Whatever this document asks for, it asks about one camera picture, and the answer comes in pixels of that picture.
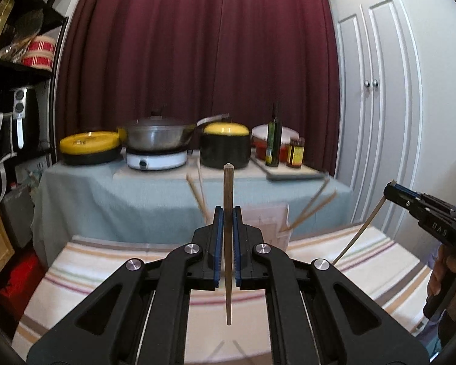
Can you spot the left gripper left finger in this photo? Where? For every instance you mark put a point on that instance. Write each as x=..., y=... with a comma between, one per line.
x=139, y=314

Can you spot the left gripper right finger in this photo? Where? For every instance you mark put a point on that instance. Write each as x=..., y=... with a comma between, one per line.
x=316, y=315

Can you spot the wooden chopstick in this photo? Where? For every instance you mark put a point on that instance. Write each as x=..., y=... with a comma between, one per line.
x=359, y=229
x=306, y=215
x=315, y=197
x=202, y=191
x=228, y=191
x=199, y=199

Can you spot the striped tablecloth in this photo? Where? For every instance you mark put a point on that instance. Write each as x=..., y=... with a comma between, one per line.
x=394, y=278

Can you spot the pink perforated utensil caddy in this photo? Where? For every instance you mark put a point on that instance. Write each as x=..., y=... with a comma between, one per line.
x=272, y=220

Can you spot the grey-blue tablecloth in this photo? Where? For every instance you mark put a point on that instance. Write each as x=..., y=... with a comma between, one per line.
x=112, y=202

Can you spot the white double-door cabinet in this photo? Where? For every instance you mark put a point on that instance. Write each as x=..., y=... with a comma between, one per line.
x=381, y=102

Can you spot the grey cutting board tray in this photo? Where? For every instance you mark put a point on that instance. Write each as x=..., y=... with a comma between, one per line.
x=286, y=173

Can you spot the white induction cooker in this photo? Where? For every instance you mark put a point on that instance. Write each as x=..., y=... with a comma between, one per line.
x=156, y=160

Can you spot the sauce jar yellow label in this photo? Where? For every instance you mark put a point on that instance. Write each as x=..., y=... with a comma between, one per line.
x=295, y=153

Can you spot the yellow black electric griddle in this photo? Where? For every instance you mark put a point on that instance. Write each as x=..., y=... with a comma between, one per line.
x=90, y=148

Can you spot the black wok with lid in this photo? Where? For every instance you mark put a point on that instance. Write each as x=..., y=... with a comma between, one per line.
x=159, y=133

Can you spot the dark olive oil bottle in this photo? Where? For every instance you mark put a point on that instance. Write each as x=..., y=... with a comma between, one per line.
x=272, y=154

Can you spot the black pot yellow lid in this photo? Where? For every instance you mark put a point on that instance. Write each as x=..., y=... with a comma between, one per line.
x=224, y=142

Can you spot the dark red curtain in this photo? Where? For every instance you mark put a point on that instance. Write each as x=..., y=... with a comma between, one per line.
x=189, y=59

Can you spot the red white round box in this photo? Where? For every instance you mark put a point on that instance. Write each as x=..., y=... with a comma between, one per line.
x=40, y=53

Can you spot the black storage shelf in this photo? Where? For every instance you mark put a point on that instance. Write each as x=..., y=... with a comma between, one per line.
x=28, y=19

